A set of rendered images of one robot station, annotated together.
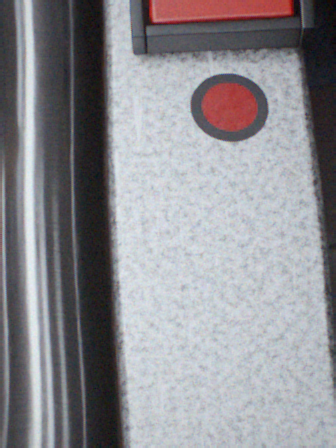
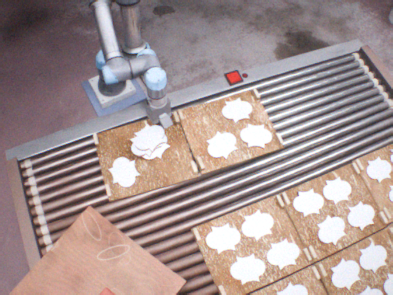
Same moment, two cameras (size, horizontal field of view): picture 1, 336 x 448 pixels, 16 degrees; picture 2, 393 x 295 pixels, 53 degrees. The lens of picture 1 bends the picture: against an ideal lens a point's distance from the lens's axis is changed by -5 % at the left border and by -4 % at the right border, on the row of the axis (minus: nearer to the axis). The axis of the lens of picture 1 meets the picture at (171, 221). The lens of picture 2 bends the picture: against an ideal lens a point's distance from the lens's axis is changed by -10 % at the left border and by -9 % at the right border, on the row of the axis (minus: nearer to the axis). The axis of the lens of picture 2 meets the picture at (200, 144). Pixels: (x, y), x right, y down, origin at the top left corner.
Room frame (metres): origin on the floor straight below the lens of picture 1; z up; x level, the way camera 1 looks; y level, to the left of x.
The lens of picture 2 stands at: (1.01, 1.15, 2.66)
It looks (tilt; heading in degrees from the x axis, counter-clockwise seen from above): 61 degrees down; 244
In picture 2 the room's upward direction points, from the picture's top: 4 degrees clockwise
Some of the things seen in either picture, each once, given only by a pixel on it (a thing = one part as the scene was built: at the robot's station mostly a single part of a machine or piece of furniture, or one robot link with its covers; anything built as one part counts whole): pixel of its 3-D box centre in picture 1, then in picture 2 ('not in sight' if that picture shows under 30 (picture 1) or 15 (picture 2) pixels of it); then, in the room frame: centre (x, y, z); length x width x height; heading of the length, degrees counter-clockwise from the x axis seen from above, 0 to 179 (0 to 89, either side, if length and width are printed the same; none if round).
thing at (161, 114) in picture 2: not in sight; (160, 111); (0.75, 0.23, 1.23); 0.12 x 0.09 x 0.16; 101
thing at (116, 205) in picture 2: not in sight; (238, 161); (0.45, 0.41, 0.90); 1.95 x 0.05 x 0.05; 1
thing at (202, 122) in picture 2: not in sight; (229, 129); (0.43, 0.25, 0.93); 0.41 x 0.35 x 0.02; 178
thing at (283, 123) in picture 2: not in sight; (229, 143); (0.45, 0.31, 0.90); 1.95 x 0.05 x 0.05; 1
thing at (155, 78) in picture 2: not in sight; (156, 82); (0.75, 0.20, 1.38); 0.09 x 0.08 x 0.11; 87
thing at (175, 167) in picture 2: not in sight; (143, 155); (0.84, 0.24, 0.93); 0.41 x 0.35 x 0.02; 176
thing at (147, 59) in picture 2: not in sight; (144, 64); (0.76, 0.10, 1.38); 0.11 x 0.11 x 0.08; 87
